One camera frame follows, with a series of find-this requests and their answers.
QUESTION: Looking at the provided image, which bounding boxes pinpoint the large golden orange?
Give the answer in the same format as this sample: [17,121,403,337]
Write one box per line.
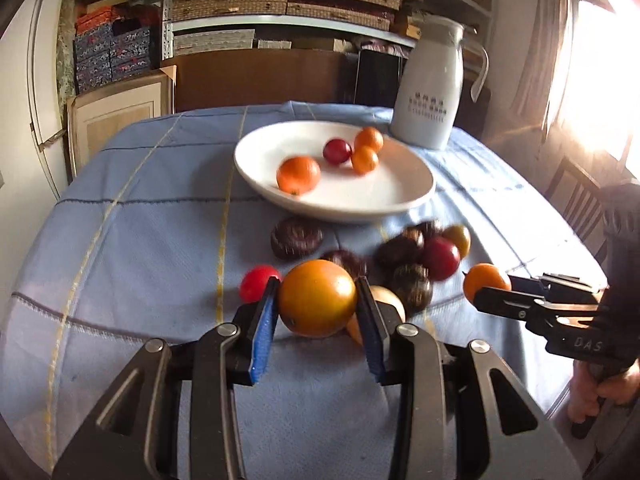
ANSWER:
[277,259,358,338]

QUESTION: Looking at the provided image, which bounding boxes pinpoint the black panel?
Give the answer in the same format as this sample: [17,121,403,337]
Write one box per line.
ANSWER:
[354,49,406,109]

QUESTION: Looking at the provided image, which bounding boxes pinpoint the deep orange mandarin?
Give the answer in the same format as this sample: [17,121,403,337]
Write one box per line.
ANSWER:
[276,155,322,196]

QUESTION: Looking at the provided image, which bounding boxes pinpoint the wooden chair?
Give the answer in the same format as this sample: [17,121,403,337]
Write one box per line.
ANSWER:
[544,156,608,261]

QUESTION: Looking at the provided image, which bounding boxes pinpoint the stack of blue patterned boxes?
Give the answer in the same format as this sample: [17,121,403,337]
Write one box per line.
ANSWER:
[74,17,152,95]

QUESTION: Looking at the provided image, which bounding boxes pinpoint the yellow brown cherry tomato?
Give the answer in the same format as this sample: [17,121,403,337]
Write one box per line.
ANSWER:
[442,224,472,259]

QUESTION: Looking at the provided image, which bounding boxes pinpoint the red apple on cloth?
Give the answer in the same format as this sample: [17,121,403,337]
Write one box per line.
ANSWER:
[421,236,462,281]

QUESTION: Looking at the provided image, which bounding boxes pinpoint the white door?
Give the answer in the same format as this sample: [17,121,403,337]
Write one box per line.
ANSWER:
[26,0,68,201]

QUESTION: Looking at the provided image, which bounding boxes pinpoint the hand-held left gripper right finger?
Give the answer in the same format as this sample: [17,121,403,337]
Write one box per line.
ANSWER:
[356,276,583,480]

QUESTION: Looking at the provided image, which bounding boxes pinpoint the white jug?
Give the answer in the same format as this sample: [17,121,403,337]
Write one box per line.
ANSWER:
[390,14,490,151]

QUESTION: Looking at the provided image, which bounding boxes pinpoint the beige curtain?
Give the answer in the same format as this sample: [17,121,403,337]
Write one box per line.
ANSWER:
[510,0,576,131]

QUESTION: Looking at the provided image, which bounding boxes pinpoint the white metal shelf rack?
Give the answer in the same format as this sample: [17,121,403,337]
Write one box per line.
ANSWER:
[160,0,496,61]

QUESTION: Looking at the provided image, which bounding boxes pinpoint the dark red cherry tomato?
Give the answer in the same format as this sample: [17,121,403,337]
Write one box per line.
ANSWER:
[323,139,353,165]

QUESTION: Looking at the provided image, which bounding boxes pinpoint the small orange kumquat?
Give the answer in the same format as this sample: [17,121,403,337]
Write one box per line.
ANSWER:
[354,126,385,154]
[351,146,380,176]

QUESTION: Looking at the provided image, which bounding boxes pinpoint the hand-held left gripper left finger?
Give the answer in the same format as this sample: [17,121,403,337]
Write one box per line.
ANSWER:
[52,276,281,480]

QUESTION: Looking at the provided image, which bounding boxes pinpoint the large dark brown water chestnut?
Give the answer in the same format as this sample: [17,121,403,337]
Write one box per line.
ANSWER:
[390,264,434,317]

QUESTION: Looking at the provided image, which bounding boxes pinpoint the person's right hand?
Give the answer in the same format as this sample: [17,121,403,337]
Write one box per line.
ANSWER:
[567,357,640,423]

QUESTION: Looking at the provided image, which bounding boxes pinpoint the light wooden cabinet door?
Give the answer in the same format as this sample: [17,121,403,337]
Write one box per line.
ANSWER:
[66,71,176,181]

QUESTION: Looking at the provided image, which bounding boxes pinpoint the pale orange kumquat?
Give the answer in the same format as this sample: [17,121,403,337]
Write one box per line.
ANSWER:
[346,285,407,346]

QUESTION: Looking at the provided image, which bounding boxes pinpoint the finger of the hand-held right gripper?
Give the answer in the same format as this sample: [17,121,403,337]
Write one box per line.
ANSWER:
[472,286,602,325]
[510,273,609,302]

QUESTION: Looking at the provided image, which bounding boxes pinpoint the grey woven box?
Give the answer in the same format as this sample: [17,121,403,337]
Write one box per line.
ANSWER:
[172,29,257,55]

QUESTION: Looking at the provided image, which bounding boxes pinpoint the bright red cherry tomato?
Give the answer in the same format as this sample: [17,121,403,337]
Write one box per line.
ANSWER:
[240,265,282,304]

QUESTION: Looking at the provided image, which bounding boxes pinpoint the bright window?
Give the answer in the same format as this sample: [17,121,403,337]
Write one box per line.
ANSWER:
[542,0,640,176]

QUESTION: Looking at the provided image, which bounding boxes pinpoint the green marble slab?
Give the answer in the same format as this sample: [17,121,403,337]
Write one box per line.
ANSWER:
[56,0,77,98]

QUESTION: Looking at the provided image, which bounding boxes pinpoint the blue checked tablecloth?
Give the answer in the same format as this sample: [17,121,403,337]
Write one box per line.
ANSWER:
[0,101,608,480]

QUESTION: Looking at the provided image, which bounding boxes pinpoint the white plate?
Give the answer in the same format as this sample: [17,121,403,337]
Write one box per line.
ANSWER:
[233,120,437,225]

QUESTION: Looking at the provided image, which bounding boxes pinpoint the orange patterned boxes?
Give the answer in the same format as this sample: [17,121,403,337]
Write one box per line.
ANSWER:
[75,6,118,36]

